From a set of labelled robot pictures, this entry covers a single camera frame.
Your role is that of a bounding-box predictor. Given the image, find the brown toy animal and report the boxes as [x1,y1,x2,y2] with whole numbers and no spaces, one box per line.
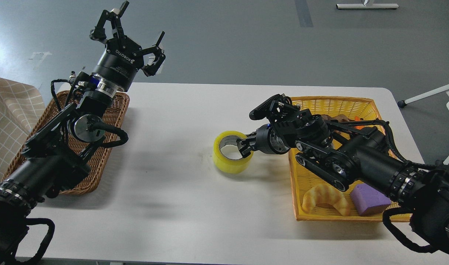
[328,114,355,123]

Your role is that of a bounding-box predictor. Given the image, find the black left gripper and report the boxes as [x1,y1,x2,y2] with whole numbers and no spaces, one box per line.
[90,1,166,92]

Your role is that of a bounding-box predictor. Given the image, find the beige checkered cloth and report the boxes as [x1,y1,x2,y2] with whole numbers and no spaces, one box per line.
[0,78,46,182]

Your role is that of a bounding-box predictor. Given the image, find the purple foam block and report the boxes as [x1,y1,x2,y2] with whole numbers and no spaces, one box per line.
[350,183,392,216]

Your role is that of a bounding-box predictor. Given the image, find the toy croissant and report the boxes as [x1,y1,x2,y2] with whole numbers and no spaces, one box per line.
[301,184,351,216]

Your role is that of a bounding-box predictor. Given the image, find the brown wicker basket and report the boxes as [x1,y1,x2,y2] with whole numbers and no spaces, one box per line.
[2,91,130,195]

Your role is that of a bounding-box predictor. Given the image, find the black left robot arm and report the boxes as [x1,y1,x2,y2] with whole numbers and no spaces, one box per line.
[0,1,166,265]

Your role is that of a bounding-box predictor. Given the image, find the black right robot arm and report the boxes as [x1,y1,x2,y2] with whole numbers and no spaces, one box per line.
[236,94,449,254]

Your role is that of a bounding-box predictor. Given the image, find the yellow plastic basket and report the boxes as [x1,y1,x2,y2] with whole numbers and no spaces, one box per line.
[288,96,382,222]

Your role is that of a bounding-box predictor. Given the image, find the yellow tape roll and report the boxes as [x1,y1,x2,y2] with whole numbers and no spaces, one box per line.
[212,131,254,174]

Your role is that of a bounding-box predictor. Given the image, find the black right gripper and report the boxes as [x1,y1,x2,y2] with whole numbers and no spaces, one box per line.
[236,124,290,158]

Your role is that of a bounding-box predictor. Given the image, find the white stand base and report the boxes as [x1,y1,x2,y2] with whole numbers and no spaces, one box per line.
[336,0,399,10]

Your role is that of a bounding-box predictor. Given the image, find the orange toy carrot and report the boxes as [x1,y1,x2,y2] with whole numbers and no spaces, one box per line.
[354,116,367,130]

